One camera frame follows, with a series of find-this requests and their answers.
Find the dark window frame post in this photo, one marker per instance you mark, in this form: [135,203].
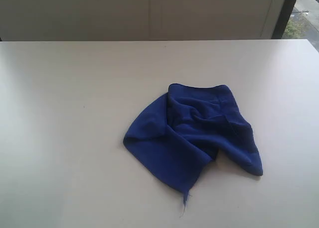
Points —
[283,19]

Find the blue microfiber cloth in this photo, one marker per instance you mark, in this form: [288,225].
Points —
[183,130]

